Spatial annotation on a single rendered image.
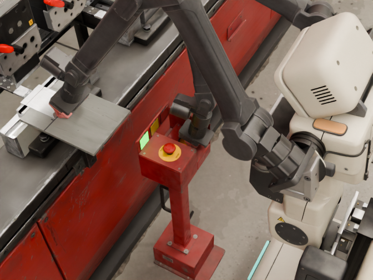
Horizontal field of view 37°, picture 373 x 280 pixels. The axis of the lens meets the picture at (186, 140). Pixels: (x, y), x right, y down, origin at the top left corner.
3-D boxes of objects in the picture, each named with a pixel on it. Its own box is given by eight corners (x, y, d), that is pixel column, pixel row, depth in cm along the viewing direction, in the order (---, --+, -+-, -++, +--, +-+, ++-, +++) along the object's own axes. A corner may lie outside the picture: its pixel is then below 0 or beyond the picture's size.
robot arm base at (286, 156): (297, 185, 115) (318, 145, 121) (270, 159, 113) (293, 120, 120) (271, 193, 122) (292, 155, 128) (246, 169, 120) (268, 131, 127)
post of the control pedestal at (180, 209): (185, 248, 227) (179, 171, 185) (174, 243, 229) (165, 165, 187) (191, 238, 230) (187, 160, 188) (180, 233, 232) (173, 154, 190)
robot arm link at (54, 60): (77, 79, 133) (98, 57, 137) (39, 49, 132) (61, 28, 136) (69, 101, 143) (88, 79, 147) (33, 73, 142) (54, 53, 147)
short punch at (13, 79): (19, 89, 153) (9, 64, 146) (13, 86, 154) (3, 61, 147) (42, 67, 159) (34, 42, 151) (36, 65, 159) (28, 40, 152)
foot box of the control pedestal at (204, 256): (204, 289, 229) (203, 276, 219) (152, 263, 237) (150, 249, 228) (226, 250, 239) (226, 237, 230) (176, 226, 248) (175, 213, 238)
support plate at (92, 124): (94, 156, 149) (93, 154, 148) (20, 121, 158) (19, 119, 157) (131, 113, 159) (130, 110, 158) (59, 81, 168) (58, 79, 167)
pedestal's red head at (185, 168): (182, 194, 180) (179, 161, 166) (140, 175, 185) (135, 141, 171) (210, 151, 190) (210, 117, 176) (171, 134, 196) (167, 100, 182)
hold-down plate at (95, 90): (43, 159, 164) (41, 153, 161) (29, 152, 165) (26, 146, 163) (102, 94, 179) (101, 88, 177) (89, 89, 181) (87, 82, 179)
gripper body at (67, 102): (48, 101, 148) (53, 89, 142) (71, 78, 154) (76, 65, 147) (67, 116, 149) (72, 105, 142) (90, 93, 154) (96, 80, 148)
